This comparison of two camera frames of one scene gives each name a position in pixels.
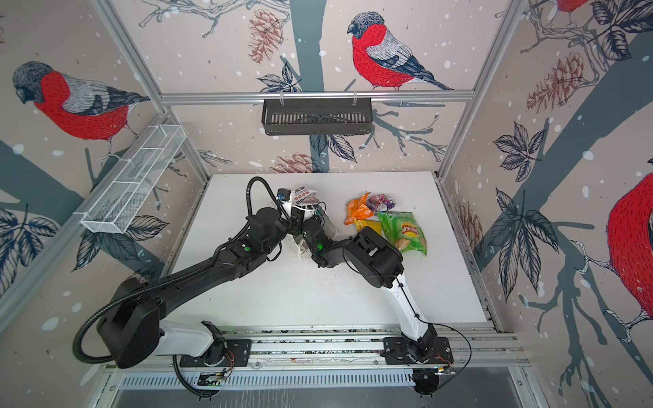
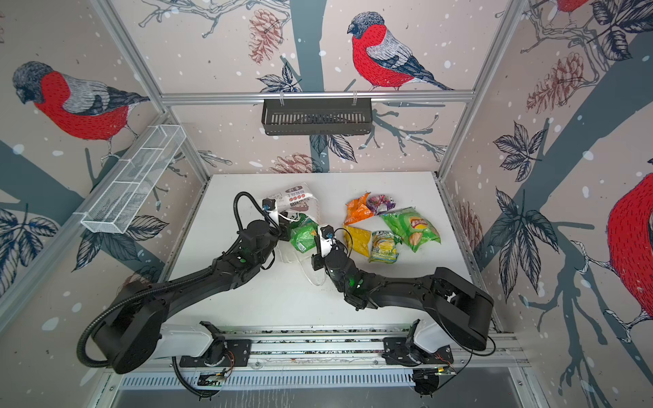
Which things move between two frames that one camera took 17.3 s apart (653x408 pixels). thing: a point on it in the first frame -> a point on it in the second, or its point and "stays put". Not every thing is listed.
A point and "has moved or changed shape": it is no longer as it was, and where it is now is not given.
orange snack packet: x=358 y=208 stays put
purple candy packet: x=381 y=203 stays put
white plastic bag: x=304 y=197 has moved or changed shape
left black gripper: x=295 y=221 -> x=283 y=228
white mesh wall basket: x=133 y=178 stays put
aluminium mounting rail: x=482 y=347 stays put
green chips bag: x=403 y=230 has moved or changed shape
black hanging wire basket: x=317 y=117 stays put
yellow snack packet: x=361 y=224 has moved or changed shape
